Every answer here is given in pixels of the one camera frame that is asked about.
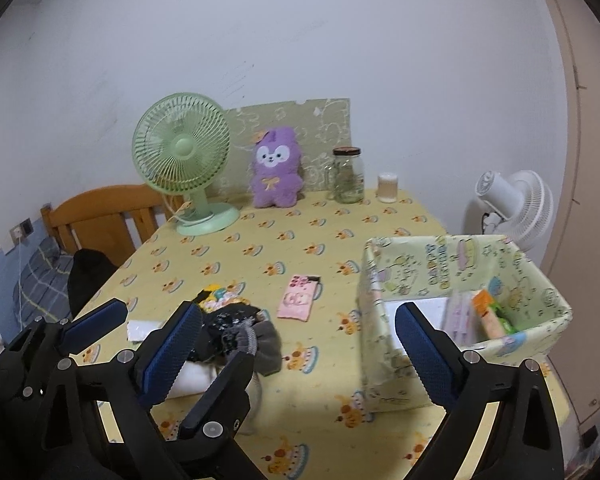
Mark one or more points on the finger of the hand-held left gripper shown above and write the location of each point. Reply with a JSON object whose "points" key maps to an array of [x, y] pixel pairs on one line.
{"points": [[221, 395], [92, 326]]}

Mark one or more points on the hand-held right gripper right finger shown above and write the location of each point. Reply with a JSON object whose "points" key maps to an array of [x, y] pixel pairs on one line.
{"points": [[425, 352]]}

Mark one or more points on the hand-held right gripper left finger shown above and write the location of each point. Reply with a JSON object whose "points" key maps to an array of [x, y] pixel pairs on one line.
{"points": [[170, 352]]}

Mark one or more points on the white cloth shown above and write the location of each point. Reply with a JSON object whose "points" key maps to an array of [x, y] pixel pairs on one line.
{"points": [[197, 377]]}

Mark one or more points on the white bubble wrap parcel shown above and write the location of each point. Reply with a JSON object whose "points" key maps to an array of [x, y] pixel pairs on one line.
{"points": [[142, 331]]}

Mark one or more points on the black sequined cloth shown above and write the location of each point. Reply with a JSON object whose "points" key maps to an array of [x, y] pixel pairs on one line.
{"points": [[225, 327]]}

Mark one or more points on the grey knitted cloth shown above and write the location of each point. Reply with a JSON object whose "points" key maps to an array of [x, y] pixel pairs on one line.
{"points": [[267, 345]]}

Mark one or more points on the yellow printed soft item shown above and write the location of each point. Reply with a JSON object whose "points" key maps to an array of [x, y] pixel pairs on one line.
{"points": [[222, 296]]}

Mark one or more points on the printed fabric storage box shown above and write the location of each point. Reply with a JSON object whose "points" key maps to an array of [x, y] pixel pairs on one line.
{"points": [[395, 265]]}

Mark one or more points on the pink tissue pack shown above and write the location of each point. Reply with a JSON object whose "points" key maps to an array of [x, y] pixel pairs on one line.
{"points": [[461, 317]]}

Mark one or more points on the blue plaid bedding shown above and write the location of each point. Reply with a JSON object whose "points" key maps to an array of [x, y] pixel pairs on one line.
{"points": [[42, 275]]}

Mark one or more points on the orange green packet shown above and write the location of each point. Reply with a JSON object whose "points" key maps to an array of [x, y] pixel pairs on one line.
{"points": [[487, 317]]}

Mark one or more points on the wooden headboard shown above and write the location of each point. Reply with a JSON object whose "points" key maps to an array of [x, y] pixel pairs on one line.
{"points": [[100, 215]]}

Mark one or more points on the pink packet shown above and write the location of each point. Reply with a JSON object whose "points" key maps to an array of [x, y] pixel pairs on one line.
{"points": [[297, 300]]}

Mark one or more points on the small round beige container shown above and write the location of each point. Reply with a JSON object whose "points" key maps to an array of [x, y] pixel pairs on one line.
{"points": [[387, 189]]}

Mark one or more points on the yellow cake print tablecloth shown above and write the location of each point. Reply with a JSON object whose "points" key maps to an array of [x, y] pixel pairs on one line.
{"points": [[300, 240]]}

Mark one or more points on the white fan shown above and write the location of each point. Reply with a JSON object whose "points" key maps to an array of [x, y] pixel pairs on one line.
{"points": [[527, 210]]}

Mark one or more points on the glass jar with dark lid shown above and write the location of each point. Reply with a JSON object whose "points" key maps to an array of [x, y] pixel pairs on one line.
{"points": [[346, 175]]}

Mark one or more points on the green desk fan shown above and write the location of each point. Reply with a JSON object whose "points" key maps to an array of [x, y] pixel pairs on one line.
{"points": [[182, 147]]}

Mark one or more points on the purple plush toy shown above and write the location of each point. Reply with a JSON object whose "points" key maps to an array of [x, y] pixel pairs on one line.
{"points": [[276, 170]]}

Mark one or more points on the beige door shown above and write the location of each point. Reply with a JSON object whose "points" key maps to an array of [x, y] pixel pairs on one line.
{"points": [[590, 210]]}

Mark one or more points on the beige patterned board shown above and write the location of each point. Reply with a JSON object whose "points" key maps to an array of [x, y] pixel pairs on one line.
{"points": [[325, 125]]}

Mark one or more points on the wall outlet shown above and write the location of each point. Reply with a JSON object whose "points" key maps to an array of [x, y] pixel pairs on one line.
{"points": [[21, 230]]}

